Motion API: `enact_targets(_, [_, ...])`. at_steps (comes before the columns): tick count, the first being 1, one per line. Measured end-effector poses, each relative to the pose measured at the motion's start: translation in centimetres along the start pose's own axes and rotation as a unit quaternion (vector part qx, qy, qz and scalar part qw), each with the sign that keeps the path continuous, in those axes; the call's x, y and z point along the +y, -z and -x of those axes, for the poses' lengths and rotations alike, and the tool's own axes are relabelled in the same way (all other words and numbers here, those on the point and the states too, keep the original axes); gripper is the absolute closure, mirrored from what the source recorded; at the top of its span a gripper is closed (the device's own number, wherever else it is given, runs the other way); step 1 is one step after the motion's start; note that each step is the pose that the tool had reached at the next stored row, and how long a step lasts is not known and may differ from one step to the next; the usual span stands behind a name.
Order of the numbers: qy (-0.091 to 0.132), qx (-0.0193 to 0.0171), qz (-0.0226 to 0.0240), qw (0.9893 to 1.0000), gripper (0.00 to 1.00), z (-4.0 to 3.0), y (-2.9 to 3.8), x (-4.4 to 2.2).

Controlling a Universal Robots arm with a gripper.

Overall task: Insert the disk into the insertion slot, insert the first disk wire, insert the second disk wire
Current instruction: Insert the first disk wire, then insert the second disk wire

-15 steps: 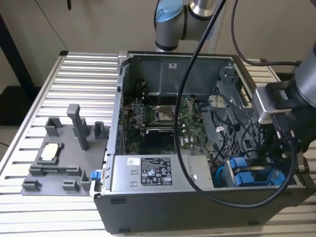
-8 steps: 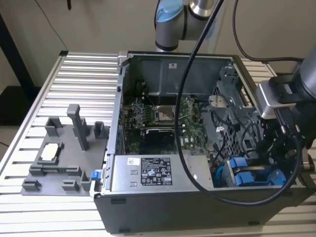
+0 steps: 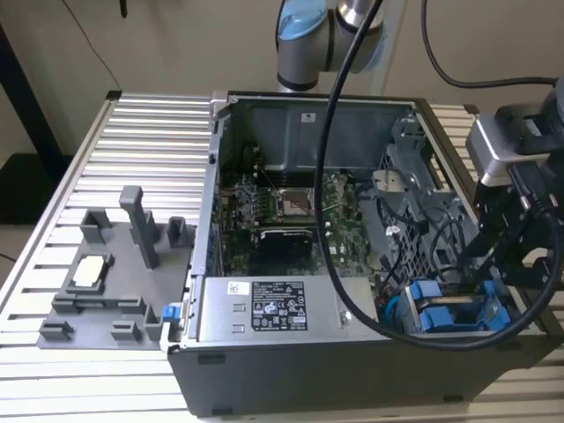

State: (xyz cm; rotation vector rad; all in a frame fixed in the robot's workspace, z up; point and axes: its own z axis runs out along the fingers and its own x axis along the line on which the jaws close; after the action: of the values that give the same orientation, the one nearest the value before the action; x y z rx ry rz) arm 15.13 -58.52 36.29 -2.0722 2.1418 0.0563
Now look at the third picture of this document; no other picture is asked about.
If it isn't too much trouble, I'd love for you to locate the black grey PC case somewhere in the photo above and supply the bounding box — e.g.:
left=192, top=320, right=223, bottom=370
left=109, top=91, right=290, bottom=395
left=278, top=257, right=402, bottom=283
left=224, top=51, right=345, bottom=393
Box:
left=158, top=90, right=564, bottom=418

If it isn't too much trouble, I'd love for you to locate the grey metal drive cage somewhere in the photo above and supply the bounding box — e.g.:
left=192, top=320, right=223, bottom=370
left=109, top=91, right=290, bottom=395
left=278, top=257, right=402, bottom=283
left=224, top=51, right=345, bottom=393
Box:
left=372, top=116, right=468, bottom=270

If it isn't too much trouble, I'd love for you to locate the silver power supply unit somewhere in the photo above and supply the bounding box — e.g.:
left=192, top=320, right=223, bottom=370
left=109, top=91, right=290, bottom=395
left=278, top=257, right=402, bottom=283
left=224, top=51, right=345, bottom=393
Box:
left=196, top=276, right=382, bottom=343

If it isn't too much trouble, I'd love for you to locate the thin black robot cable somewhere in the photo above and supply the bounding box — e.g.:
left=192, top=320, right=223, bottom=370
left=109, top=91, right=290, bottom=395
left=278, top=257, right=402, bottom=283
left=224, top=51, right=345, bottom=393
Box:
left=420, top=0, right=557, bottom=88

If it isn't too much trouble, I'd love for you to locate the thin black wall cable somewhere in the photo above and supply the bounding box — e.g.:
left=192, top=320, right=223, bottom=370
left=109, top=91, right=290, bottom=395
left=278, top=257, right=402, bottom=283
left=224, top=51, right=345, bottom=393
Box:
left=61, top=0, right=121, bottom=92

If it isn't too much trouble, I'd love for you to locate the disk bay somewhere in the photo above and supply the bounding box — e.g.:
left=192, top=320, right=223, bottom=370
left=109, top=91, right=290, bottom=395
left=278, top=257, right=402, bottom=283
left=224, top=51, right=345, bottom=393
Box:
left=403, top=259, right=537, bottom=338

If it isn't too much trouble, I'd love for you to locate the grey parts rack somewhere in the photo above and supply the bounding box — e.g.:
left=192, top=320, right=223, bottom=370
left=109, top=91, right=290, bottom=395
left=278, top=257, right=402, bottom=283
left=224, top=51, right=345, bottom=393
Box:
left=38, top=184, right=197, bottom=352

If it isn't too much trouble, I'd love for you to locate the CPU socket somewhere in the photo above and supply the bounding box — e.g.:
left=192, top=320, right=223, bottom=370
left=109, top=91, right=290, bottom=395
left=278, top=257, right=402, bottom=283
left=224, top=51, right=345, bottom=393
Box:
left=268, top=187, right=321, bottom=221

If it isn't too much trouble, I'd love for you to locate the black wire bundle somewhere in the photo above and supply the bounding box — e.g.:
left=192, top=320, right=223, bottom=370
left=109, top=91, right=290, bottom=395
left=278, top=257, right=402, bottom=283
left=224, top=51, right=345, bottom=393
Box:
left=377, top=197, right=427, bottom=286

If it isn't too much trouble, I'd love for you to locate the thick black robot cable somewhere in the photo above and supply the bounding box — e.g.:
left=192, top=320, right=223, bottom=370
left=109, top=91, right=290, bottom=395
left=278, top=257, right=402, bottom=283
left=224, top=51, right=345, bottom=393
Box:
left=313, top=0, right=564, bottom=353

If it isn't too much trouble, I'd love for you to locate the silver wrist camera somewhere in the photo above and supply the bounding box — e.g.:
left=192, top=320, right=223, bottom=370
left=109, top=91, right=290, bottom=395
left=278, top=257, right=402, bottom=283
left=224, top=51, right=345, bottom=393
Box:
left=465, top=112, right=530, bottom=187

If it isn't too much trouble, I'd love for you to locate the blue wire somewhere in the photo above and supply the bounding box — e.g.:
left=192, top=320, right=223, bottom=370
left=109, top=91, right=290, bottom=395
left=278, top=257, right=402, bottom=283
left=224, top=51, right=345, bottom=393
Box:
left=382, top=294, right=404, bottom=330

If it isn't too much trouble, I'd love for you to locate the black disk wire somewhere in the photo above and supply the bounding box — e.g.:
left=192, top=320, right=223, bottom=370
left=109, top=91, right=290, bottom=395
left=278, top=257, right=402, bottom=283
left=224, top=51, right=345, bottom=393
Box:
left=429, top=217, right=480, bottom=284

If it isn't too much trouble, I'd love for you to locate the green motherboard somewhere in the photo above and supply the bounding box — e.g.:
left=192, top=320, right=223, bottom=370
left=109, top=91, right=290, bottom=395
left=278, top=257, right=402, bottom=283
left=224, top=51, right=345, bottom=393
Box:
left=219, top=171, right=380, bottom=277

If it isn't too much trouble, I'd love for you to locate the black desk stand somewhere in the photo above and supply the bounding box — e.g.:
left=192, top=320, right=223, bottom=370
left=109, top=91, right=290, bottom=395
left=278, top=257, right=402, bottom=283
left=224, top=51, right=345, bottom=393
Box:
left=0, top=26, right=76, bottom=226

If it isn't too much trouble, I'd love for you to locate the black graphics card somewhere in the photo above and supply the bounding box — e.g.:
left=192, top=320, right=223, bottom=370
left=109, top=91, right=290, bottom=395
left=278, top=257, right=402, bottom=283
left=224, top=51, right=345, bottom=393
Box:
left=257, top=226, right=327, bottom=265

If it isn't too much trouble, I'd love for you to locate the silver CPU chip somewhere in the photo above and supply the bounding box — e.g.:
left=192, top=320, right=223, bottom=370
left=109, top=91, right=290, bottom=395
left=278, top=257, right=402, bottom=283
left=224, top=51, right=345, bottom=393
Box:
left=72, top=255, right=109, bottom=286

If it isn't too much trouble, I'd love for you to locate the hard disk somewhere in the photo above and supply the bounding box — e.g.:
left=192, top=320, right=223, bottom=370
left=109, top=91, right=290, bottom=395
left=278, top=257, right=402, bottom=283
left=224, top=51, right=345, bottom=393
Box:
left=403, top=279, right=515, bottom=335

